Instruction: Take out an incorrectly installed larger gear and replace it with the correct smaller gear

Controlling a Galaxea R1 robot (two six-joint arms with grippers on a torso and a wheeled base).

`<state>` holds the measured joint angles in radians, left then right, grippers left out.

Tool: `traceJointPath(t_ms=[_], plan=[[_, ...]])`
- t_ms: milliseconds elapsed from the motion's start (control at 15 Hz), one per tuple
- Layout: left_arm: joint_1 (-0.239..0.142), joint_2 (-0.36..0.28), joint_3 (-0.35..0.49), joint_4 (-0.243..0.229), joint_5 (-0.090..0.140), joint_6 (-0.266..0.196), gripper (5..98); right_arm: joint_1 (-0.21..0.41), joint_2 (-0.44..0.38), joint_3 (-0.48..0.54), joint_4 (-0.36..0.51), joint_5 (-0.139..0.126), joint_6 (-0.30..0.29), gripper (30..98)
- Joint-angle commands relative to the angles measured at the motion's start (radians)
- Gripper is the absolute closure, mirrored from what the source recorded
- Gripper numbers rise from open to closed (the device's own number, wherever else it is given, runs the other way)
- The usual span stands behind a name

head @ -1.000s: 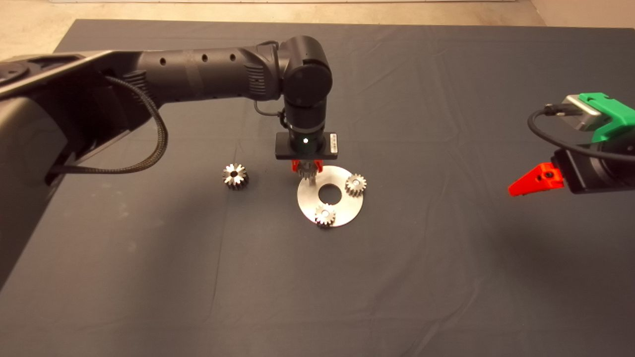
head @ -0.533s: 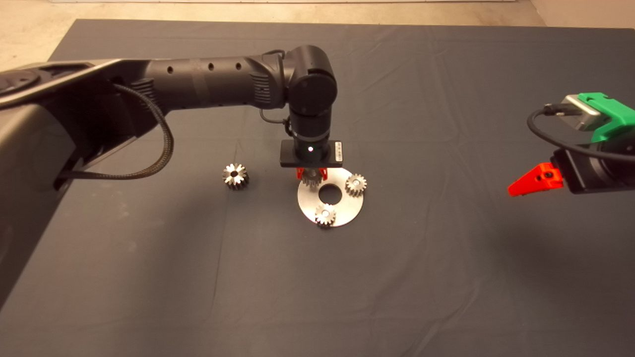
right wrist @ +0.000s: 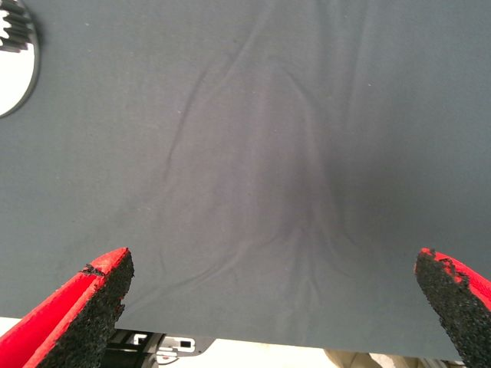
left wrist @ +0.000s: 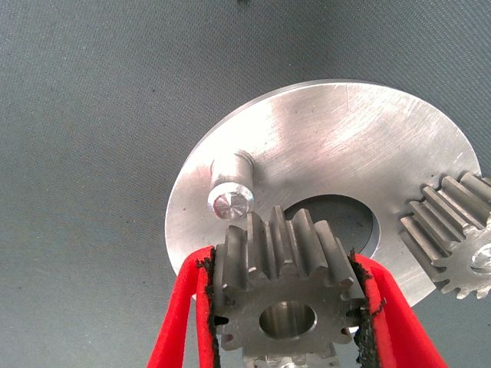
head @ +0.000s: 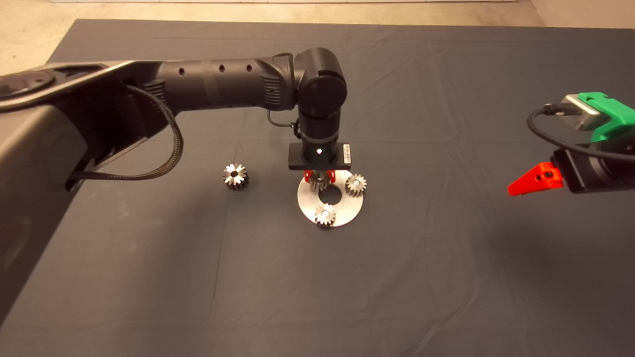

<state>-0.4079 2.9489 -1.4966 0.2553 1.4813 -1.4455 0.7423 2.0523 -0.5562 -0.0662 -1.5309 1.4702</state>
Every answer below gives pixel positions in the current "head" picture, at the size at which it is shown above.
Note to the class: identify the silver right camera box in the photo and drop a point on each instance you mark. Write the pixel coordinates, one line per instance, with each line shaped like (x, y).
(580, 113)

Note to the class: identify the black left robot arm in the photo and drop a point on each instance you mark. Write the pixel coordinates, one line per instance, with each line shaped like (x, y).
(223, 84)

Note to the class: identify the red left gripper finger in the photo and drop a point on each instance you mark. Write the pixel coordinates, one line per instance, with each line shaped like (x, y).
(331, 176)
(308, 176)

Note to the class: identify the small steel gear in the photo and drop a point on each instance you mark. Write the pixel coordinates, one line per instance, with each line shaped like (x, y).
(318, 185)
(356, 187)
(326, 219)

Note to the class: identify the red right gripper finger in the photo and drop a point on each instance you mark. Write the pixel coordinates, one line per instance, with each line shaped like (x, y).
(540, 179)

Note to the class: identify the round metal plate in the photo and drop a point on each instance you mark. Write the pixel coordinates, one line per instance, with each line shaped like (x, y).
(347, 208)

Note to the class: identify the larger steel gear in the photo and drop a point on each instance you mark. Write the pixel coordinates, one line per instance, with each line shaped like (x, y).
(239, 184)

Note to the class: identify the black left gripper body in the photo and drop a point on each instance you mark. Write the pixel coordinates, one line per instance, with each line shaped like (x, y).
(302, 158)

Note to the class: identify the green right camera mount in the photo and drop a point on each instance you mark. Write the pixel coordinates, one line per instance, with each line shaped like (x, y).
(614, 116)

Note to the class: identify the dark grey table cloth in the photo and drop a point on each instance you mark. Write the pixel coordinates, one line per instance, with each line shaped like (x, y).
(397, 272)

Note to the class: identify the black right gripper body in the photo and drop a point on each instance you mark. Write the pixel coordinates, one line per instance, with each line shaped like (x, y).
(607, 178)

